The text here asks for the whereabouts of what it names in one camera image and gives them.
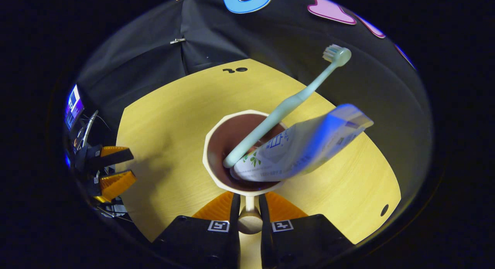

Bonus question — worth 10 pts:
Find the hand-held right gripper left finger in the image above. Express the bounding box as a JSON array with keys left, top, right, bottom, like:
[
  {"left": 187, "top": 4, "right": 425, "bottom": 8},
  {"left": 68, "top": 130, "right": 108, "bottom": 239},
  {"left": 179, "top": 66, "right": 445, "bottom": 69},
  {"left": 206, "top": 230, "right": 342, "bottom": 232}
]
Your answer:
[{"left": 153, "top": 191, "right": 241, "bottom": 269}]

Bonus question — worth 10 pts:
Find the white toothpaste tube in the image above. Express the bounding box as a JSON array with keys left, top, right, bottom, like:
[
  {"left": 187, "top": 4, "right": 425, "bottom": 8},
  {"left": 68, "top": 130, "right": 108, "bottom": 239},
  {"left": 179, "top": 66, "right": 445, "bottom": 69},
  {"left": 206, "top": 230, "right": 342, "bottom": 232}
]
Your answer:
[{"left": 230, "top": 104, "right": 374, "bottom": 183}]

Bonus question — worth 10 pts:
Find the beige cup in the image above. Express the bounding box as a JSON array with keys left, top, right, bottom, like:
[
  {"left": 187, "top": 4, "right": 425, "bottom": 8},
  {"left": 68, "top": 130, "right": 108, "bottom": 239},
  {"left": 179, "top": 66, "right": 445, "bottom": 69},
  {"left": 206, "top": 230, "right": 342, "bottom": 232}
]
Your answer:
[{"left": 202, "top": 110, "right": 289, "bottom": 235}]

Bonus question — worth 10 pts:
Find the black backdrop cloth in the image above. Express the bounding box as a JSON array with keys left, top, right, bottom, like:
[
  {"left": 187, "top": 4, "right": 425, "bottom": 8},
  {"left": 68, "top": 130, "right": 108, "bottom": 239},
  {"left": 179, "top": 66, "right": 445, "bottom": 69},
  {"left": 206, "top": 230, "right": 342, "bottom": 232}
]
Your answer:
[{"left": 73, "top": 0, "right": 432, "bottom": 177}]

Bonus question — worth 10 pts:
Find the pale green toothbrush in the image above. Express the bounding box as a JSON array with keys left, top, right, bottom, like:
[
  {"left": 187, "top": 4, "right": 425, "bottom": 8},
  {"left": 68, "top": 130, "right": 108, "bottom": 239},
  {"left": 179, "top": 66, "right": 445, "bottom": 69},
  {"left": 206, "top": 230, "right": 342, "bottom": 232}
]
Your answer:
[{"left": 223, "top": 44, "right": 352, "bottom": 169}]

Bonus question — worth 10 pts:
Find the white cable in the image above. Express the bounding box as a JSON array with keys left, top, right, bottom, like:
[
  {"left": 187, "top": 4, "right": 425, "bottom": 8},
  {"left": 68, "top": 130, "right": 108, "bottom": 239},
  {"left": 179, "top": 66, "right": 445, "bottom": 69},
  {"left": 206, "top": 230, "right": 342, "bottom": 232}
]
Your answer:
[{"left": 95, "top": 203, "right": 133, "bottom": 224}]

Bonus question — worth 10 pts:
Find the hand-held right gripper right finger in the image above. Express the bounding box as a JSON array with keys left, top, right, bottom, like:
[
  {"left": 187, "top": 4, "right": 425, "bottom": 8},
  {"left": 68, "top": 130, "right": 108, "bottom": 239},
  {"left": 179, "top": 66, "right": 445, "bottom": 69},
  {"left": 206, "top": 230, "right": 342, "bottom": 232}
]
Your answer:
[{"left": 258, "top": 191, "right": 355, "bottom": 269}]

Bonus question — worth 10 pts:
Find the computer monitor screen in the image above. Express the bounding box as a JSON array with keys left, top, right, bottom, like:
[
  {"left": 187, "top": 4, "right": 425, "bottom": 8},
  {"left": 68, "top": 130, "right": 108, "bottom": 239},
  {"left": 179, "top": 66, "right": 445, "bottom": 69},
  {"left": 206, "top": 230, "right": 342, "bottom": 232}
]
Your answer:
[{"left": 65, "top": 85, "right": 85, "bottom": 131}]

